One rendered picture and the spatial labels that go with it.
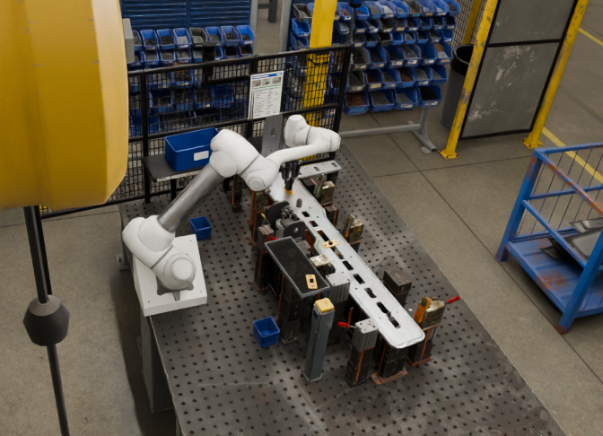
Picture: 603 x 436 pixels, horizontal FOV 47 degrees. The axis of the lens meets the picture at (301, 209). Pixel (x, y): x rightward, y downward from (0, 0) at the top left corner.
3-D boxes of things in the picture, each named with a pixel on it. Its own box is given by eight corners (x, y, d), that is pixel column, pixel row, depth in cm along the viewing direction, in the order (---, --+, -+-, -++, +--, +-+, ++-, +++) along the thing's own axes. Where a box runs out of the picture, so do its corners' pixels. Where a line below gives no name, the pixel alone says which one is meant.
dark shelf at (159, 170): (301, 153, 414) (301, 150, 412) (153, 183, 375) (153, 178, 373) (284, 135, 428) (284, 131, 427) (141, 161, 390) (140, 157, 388)
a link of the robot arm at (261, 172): (285, 169, 315) (264, 147, 313) (274, 185, 300) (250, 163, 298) (267, 186, 322) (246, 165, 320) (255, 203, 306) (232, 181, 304)
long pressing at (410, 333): (432, 336, 307) (433, 335, 307) (391, 352, 298) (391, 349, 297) (290, 170, 401) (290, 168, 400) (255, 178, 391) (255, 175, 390)
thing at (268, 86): (280, 116, 418) (285, 68, 400) (246, 121, 408) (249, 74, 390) (279, 114, 419) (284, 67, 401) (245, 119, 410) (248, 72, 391)
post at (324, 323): (323, 379, 319) (336, 310, 293) (309, 384, 316) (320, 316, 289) (315, 366, 324) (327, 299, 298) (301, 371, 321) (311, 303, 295)
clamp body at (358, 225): (359, 274, 379) (370, 225, 358) (340, 280, 373) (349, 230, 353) (350, 264, 385) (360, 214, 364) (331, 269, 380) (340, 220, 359)
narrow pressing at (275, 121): (278, 165, 402) (284, 113, 381) (260, 169, 397) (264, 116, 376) (277, 164, 402) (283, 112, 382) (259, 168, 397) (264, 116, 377)
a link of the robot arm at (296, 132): (281, 145, 359) (305, 151, 357) (284, 118, 349) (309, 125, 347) (286, 135, 367) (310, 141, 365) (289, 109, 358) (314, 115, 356)
